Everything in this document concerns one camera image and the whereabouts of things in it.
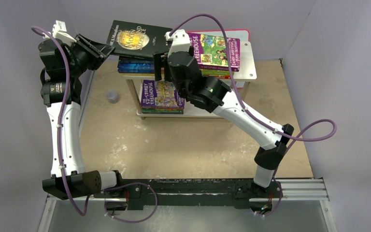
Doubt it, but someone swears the purple Treehouse book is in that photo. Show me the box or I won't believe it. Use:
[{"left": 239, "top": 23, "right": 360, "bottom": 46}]
[{"left": 140, "top": 80, "right": 185, "bottom": 109}]

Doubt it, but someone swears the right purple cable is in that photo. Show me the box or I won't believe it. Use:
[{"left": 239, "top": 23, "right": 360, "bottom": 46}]
[{"left": 169, "top": 13, "right": 337, "bottom": 218}]

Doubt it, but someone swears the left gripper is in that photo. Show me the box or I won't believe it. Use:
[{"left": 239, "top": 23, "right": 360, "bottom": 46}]
[{"left": 67, "top": 34, "right": 113, "bottom": 77}]

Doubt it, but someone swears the orange Treehouse book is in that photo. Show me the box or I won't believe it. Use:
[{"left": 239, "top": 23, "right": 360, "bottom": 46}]
[{"left": 142, "top": 107, "right": 184, "bottom": 112}]

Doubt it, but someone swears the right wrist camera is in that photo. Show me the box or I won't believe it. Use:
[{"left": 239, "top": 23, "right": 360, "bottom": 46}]
[{"left": 165, "top": 29, "right": 190, "bottom": 56}]

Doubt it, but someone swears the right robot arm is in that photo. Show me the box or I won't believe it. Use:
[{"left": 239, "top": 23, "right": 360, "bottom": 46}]
[{"left": 154, "top": 51, "right": 294, "bottom": 197}]

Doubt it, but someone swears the black aluminium base frame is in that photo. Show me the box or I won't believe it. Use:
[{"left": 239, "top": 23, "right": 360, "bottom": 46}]
[{"left": 90, "top": 178, "right": 328, "bottom": 214}]

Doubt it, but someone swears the Jane Eyre book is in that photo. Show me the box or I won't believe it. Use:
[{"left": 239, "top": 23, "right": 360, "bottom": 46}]
[{"left": 117, "top": 63, "right": 155, "bottom": 74}]

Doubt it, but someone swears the white two-tier metal shelf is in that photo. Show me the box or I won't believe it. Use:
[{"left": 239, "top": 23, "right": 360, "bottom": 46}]
[{"left": 121, "top": 42, "right": 257, "bottom": 120}]

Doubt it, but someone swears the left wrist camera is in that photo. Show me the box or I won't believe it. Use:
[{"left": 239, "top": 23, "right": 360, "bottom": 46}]
[{"left": 49, "top": 20, "right": 76, "bottom": 46}]

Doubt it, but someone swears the black Moon Sixpence book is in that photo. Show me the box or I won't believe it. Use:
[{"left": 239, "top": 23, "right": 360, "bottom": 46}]
[{"left": 106, "top": 20, "right": 172, "bottom": 60}]

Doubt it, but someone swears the small clear plastic cup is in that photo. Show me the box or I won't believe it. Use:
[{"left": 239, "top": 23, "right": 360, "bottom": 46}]
[{"left": 105, "top": 89, "right": 119, "bottom": 104}]

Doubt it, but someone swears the Nineteen Eighty-Four blue book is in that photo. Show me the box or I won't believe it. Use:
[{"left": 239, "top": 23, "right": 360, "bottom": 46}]
[{"left": 119, "top": 57, "right": 154, "bottom": 64}]

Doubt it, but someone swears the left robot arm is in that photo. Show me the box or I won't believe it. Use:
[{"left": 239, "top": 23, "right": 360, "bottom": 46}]
[{"left": 38, "top": 32, "right": 125, "bottom": 200}]

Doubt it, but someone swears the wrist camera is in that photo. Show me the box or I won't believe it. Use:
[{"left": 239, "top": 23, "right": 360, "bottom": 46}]
[
  {"left": 165, "top": 29, "right": 190, "bottom": 56},
  {"left": 49, "top": 20, "right": 76, "bottom": 46}
]

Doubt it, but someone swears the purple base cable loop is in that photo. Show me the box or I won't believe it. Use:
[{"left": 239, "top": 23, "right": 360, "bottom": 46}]
[{"left": 104, "top": 182, "right": 158, "bottom": 224}]

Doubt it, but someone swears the yellow book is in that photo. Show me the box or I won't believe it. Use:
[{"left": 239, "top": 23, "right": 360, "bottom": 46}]
[{"left": 121, "top": 73, "right": 155, "bottom": 79}]

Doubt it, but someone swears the dark green Treehouse book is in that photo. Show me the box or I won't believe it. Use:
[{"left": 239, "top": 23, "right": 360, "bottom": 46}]
[{"left": 142, "top": 111, "right": 184, "bottom": 115}]

